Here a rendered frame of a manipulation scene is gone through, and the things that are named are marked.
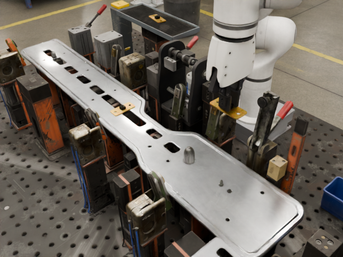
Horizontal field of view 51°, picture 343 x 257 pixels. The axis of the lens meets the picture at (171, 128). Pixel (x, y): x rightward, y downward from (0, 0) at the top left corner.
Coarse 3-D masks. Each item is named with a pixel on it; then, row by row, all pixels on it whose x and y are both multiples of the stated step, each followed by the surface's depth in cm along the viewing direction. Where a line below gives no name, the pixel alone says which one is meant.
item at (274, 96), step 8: (264, 96) 91; (272, 96) 91; (264, 104) 89; (272, 104) 90; (264, 112) 94; (272, 112) 92; (256, 120) 96; (264, 120) 95; (272, 120) 94; (256, 128) 97; (264, 128) 94; (256, 136) 98; (264, 136) 95
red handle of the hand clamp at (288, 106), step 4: (284, 104) 100; (288, 104) 99; (292, 104) 99; (284, 108) 99; (288, 108) 99; (280, 112) 99; (284, 112) 99; (276, 116) 100; (280, 116) 99; (284, 116) 99; (276, 120) 99; (280, 120) 99; (272, 124) 99; (276, 124) 99; (272, 128) 99; (260, 140) 98; (256, 144) 98
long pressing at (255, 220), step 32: (32, 64) 154; (64, 64) 151; (96, 96) 131; (128, 96) 131; (128, 128) 116; (160, 128) 115; (160, 160) 104; (224, 160) 103; (192, 192) 94; (224, 192) 94; (256, 192) 94; (224, 224) 86; (256, 224) 86; (288, 224) 86; (256, 256) 80
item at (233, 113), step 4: (212, 100) 83; (216, 100) 83; (212, 104) 82; (216, 104) 82; (232, 104) 80; (216, 108) 81; (220, 108) 80; (232, 108) 80; (236, 108) 80; (240, 108) 80; (224, 112) 79; (228, 112) 79; (232, 112) 79; (236, 112) 79; (240, 112) 79; (244, 112) 79; (232, 116) 78; (236, 116) 78; (240, 116) 78
